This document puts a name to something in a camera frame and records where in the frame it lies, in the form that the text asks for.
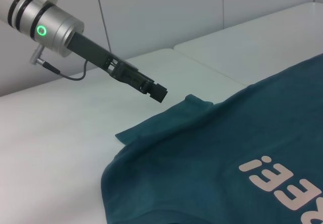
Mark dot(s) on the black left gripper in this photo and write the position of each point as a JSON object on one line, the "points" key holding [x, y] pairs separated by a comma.
{"points": [[90, 50]]}

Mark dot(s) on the teal t-shirt with FREE print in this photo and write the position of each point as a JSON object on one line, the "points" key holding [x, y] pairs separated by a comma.
{"points": [[202, 171]]}

